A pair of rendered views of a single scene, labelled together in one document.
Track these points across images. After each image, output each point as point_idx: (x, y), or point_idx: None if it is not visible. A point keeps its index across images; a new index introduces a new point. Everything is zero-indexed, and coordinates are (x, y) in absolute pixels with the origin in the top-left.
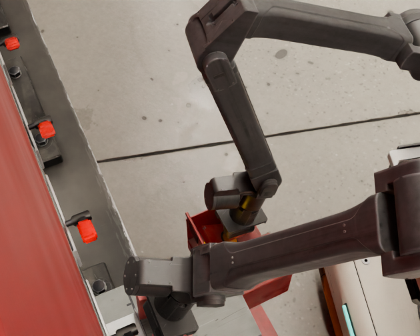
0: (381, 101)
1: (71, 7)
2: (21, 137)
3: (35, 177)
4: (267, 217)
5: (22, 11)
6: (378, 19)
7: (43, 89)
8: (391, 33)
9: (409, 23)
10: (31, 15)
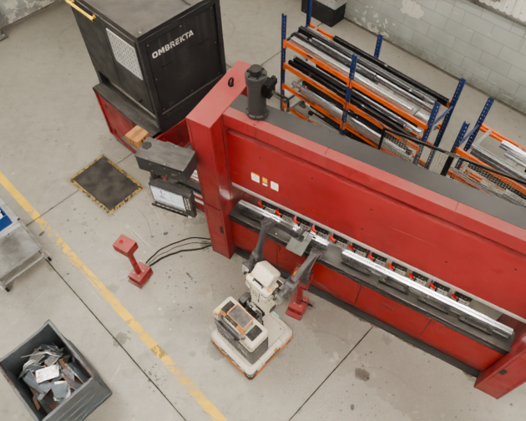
0: (309, 409)
1: (431, 377)
2: (307, 197)
3: (300, 191)
4: (314, 345)
5: (382, 287)
6: (297, 276)
7: (359, 273)
8: (294, 275)
9: (293, 283)
10: (379, 287)
